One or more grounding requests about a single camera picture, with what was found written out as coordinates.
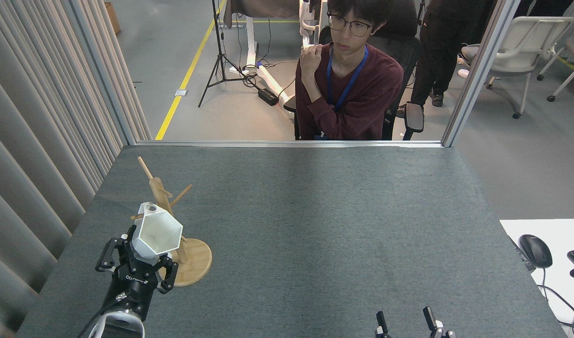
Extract black office chair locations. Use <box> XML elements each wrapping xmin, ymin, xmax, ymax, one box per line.
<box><xmin>283</xmin><ymin>0</ymin><xmax>425</xmax><ymax>141</ymax></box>

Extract black computer mouse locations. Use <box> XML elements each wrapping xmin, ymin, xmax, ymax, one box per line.
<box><xmin>519</xmin><ymin>234</ymin><xmax>553</xmax><ymax>269</ymax></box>

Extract black eyeglasses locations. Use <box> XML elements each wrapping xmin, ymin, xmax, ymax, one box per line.
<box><xmin>327</xmin><ymin>13</ymin><xmax>375</xmax><ymax>38</ymax></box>

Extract brown cardboard box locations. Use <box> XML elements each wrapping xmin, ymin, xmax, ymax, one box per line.
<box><xmin>104</xmin><ymin>2</ymin><xmax>122</xmax><ymax>35</ymax></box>

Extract silver frame rail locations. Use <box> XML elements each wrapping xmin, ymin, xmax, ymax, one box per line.
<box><xmin>136</xmin><ymin>140</ymin><xmax>444</xmax><ymax>149</ymax></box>

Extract person's left hand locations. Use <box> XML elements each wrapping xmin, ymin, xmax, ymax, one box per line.
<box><xmin>299</xmin><ymin>46</ymin><xmax>323</xmax><ymax>87</ymax></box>

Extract beige pleated curtain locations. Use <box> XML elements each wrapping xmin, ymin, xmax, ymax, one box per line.
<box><xmin>0</xmin><ymin>0</ymin><xmax>152</xmax><ymax>338</ymax></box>

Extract white side table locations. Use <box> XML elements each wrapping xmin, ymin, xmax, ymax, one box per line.
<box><xmin>499</xmin><ymin>218</ymin><xmax>574</xmax><ymax>338</ymax></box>

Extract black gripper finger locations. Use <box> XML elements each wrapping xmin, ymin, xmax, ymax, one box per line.
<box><xmin>423</xmin><ymin>306</ymin><xmax>456</xmax><ymax>338</ymax></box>
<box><xmin>375</xmin><ymin>310</ymin><xmax>390</xmax><ymax>338</ymax></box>

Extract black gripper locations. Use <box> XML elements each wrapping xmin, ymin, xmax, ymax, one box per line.
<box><xmin>95</xmin><ymin>233</ymin><xmax>180</xmax><ymax>310</ymax></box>

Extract black tripod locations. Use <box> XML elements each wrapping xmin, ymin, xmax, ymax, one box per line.
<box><xmin>199</xmin><ymin>0</ymin><xmax>258</xmax><ymax>108</ymax></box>

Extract white hexagonal cup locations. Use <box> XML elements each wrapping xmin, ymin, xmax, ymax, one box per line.
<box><xmin>131</xmin><ymin>202</ymin><xmax>184</xmax><ymax>261</ymax></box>

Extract wooden cup rack stand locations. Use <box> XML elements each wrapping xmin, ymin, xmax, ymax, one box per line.
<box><xmin>130</xmin><ymin>156</ymin><xmax>213</xmax><ymax>287</ymax></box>

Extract seated person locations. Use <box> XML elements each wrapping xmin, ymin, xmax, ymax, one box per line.
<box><xmin>295</xmin><ymin>0</ymin><xmax>405</xmax><ymax>141</ymax></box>

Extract blue lanyard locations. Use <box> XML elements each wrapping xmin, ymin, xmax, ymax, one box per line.
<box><xmin>326</xmin><ymin>45</ymin><xmax>369</xmax><ymax>112</ymax></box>

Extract small black device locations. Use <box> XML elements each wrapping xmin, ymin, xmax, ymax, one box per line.
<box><xmin>509</xmin><ymin>236</ymin><xmax>536</xmax><ymax>272</ymax></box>

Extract silver frame post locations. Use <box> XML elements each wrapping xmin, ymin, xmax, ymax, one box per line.
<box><xmin>442</xmin><ymin>0</ymin><xmax>522</xmax><ymax>148</ymax></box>

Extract black mouse cable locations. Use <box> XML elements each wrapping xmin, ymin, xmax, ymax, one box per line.
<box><xmin>538</xmin><ymin>268</ymin><xmax>574</xmax><ymax>329</ymax></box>

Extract white machine frame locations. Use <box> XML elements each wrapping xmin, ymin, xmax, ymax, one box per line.
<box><xmin>299</xmin><ymin>0</ymin><xmax>329</xmax><ymax>50</ymax></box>

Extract white office chair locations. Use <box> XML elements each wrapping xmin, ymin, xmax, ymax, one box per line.
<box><xmin>457</xmin><ymin>16</ymin><xmax>574</xmax><ymax>119</ymax></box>

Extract standing person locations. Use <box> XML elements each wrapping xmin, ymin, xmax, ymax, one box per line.
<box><xmin>396</xmin><ymin>0</ymin><xmax>498</xmax><ymax>118</ymax></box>

